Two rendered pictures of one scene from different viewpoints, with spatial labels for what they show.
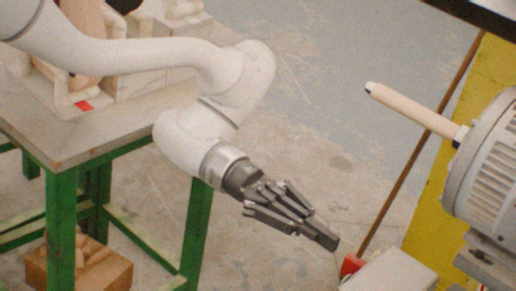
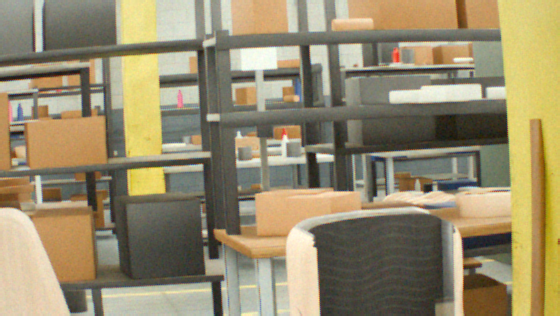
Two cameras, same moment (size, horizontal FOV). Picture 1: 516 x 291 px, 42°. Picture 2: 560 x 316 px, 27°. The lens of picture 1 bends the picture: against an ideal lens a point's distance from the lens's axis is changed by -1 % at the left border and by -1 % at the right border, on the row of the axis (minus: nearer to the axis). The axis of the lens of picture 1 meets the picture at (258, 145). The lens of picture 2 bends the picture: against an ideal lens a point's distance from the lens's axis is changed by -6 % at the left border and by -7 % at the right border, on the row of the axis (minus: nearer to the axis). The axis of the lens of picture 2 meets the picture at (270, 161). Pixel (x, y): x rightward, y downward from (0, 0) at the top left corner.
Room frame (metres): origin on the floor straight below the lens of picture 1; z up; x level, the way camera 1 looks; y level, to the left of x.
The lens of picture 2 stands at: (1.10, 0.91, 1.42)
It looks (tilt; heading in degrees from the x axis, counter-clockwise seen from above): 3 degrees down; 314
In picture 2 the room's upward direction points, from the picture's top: 3 degrees counter-clockwise
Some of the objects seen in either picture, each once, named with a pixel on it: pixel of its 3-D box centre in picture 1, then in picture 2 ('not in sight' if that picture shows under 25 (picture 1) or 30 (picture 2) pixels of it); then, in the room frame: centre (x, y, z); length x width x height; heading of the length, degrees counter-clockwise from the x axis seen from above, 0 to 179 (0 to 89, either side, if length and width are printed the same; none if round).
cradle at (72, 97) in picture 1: (78, 94); not in sight; (1.35, 0.45, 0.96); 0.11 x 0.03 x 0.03; 144
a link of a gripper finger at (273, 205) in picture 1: (277, 211); not in sight; (0.94, -0.06, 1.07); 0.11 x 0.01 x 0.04; 53
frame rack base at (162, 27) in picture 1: (157, 31); not in sight; (1.66, 0.33, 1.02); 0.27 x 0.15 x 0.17; 54
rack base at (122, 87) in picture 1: (110, 57); not in sight; (1.54, 0.43, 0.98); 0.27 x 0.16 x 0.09; 54
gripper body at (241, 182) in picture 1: (254, 189); not in sight; (0.99, -0.01, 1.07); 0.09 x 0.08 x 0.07; 55
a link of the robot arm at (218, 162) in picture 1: (227, 168); not in sight; (1.04, 0.05, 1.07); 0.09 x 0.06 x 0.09; 145
